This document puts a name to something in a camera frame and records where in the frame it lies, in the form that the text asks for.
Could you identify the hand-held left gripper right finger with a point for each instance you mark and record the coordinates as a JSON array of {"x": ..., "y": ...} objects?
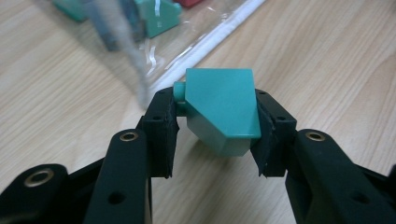
[{"x": 323, "y": 180}]

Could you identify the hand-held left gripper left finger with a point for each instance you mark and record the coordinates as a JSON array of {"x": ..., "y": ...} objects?
[{"x": 130, "y": 174}]

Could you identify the teal toy block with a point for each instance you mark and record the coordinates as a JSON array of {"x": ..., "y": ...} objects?
[
  {"x": 158, "y": 17},
  {"x": 68, "y": 8},
  {"x": 221, "y": 102}
]

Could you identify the dark blue toy block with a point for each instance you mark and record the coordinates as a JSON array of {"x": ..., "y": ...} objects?
[{"x": 107, "y": 37}]

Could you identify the transparent plastic bag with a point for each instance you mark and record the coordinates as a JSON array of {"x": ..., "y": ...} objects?
[{"x": 218, "y": 34}]

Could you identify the red toy block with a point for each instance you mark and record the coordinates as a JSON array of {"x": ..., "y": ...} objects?
[{"x": 186, "y": 2}]

